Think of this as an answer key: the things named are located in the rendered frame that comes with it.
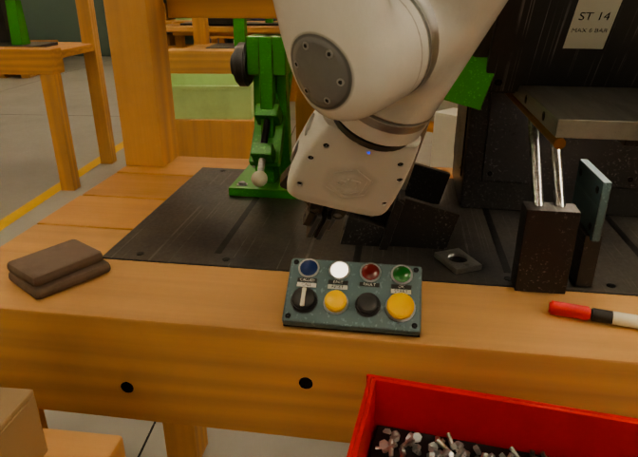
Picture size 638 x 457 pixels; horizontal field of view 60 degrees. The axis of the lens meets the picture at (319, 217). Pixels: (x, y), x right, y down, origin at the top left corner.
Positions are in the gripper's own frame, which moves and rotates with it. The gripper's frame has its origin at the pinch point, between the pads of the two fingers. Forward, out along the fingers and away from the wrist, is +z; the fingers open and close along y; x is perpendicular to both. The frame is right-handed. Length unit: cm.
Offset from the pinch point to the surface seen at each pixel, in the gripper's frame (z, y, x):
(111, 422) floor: 142, -23, 14
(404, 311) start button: 2.8, 10.7, -7.5
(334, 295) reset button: 5.4, 3.8, -5.7
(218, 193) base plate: 35.5, -9.2, 28.1
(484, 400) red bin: -3.6, 14.7, -18.3
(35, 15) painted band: 709, -383, 878
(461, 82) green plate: -5.6, 16.4, 22.2
